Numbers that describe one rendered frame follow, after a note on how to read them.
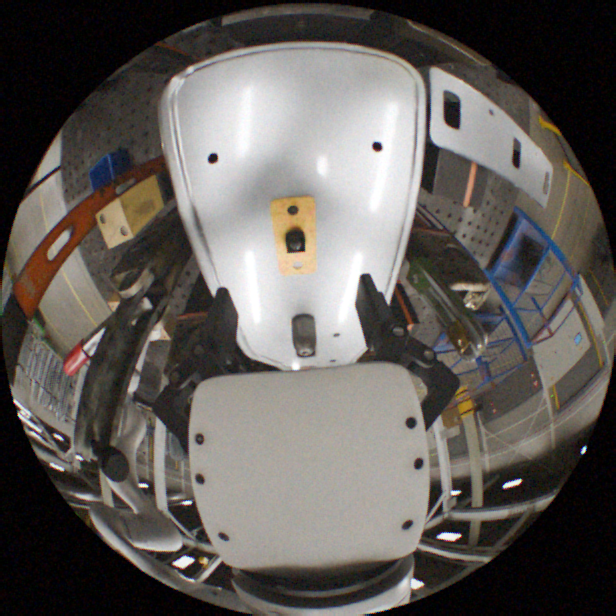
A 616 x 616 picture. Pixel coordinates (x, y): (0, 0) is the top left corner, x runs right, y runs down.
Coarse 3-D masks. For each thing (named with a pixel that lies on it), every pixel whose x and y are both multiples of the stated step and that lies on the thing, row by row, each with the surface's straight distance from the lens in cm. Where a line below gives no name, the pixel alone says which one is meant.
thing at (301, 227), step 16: (272, 208) 18; (304, 208) 18; (272, 224) 19; (288, 224) 19; (304, 224) 19; (288, 240) 19; (304, 240) 19; (288, 256) 21; (304, 256) 21; (288, 272) 22; (304, 272) 22
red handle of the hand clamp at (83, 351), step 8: (144, 296) 20; (144, 304) 20; (152, 304) 20; (136, 312) 20; (144, 312) 21; (104, 320) 23; (96, 328) 23; (104, 328) 22; (88, 336) 24; (96, 336) 23; (80, 344) 25; (88, 344) 24; (96, 344) 23; (72, 352) 26; (80, 352) 25; (88, 352) 25; (64, 360) 28; (72, 360) 26; (80, 360) 25; (64, 368) 28; (72, 368) 27
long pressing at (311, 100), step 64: (256, 64) 19; (320, 64) 19; (384, 64) 20; (192, 128) 19; (256, 128) 18; (320, 128) 17; (384, 128) 19; (192, 192) 20; (256, 192) 18; (320, 192) 18; (384, 192) 20; (256, 256) 21; (320, 256) 21; (384, 256) 23; (256, 320) 28; (320, 320) 28
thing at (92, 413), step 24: (144, 288) 19; (120, 312) 19; (120, 336) 18; (144, 336) 20; (96, 360) 18; (120, 360) 19; (96, 384) 17; (120, 384) 19; (96, 408) 19; (120, 408) 19; (96, 432) 19; (96, 456) 18; (120, 456) 16; (120, 480) 17
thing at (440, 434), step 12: (420, 384) 485; (444, 432) 468; (444, 444) 472; (444, 456) 474; (444, 468) 477; (444, 480) 486; (444, 492) 495; (552, 492) 372; (444, 504) 510; (504, 504) 421
